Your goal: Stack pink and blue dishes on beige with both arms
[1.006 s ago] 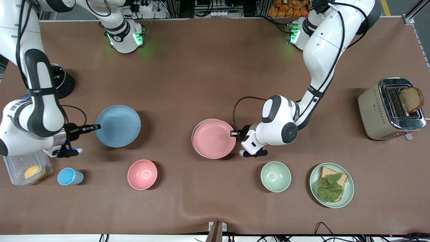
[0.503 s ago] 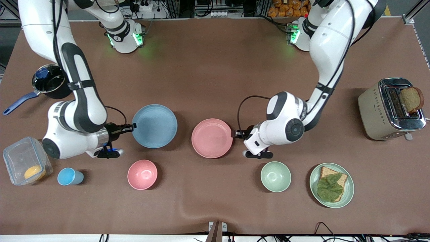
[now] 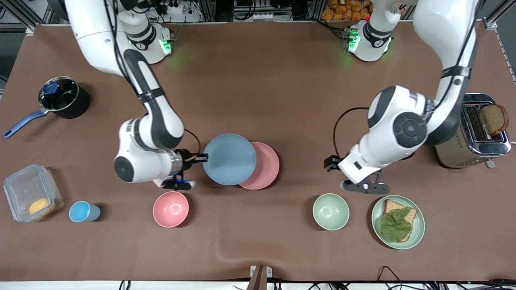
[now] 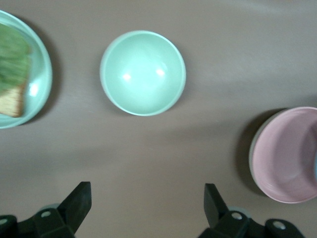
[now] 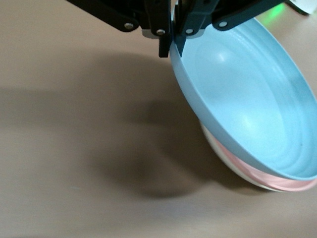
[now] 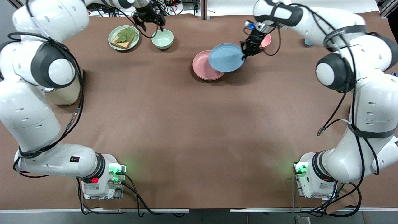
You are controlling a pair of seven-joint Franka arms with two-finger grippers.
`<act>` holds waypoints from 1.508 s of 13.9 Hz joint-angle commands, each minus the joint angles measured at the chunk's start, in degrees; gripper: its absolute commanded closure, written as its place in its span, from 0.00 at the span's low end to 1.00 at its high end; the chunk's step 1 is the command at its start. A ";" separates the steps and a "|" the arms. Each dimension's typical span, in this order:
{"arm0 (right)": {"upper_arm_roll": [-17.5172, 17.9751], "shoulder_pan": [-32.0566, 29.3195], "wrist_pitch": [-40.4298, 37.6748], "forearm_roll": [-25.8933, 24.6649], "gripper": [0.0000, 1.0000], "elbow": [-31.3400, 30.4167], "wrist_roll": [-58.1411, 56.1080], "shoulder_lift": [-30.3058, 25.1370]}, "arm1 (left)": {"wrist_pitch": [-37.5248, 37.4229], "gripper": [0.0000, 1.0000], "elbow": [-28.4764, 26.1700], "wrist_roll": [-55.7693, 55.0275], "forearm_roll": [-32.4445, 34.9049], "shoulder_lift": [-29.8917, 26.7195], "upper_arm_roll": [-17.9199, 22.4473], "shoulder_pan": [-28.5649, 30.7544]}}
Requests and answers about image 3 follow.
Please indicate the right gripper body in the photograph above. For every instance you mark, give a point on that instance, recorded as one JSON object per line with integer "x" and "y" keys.
{"x": 186, "y": 157}

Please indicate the blue plate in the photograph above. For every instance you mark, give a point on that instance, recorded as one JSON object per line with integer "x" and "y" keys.
{"x": 229, "y": 159}

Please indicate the pink plate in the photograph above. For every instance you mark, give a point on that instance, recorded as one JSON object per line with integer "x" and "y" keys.
{"x": 266, "y": 167}

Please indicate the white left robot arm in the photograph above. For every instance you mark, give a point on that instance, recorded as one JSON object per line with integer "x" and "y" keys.
{"x": 403, "y": 129}

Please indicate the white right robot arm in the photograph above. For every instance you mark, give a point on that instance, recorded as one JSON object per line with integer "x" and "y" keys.
{"x": 155, "y": 121}

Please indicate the green bowl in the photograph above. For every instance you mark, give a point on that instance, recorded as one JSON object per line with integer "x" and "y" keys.
{"x": 331, "y": 211}

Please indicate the toast with lettuce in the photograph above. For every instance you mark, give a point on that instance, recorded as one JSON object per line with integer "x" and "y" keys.
{"x": 390, "y": 206}

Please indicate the pink bowl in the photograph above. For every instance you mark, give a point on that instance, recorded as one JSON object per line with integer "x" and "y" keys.
{"x": 171, "y": 209}

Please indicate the green lettuce leaf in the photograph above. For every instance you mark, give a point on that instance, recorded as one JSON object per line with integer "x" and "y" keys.
{"x": 395, "y": 227}

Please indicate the green plate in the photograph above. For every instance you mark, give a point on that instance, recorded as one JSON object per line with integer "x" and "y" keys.
{"x": 419, "y": 229}

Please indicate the silver toaster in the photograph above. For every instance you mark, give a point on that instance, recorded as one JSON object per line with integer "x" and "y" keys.
{"x": 455, "y": 155}

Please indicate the blue cup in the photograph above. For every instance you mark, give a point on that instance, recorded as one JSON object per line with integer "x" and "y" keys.
{"x": 80, "y": 212}

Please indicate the glass lid with blue knob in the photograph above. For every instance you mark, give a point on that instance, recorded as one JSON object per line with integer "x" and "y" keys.
{"x": 60, "y": 94}

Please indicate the brown bread slice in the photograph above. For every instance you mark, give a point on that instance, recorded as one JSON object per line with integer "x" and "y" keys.
{"x": 494, "y": 119}

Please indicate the white power strip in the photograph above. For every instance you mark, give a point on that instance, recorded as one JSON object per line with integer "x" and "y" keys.
{"x": 177, "y": 10}

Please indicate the bag of orange snacks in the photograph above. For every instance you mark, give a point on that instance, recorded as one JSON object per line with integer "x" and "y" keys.
{"x": 346, "y": 10}

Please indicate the yellow round food piece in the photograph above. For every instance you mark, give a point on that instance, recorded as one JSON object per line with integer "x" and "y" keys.
{"x": 41, "y": 206}

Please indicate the clear plastic container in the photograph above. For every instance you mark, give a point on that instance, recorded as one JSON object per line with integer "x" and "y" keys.
{"x": 28, "y": 189}

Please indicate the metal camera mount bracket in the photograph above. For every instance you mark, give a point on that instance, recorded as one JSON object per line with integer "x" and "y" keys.
{"x": 260, "y": 277}

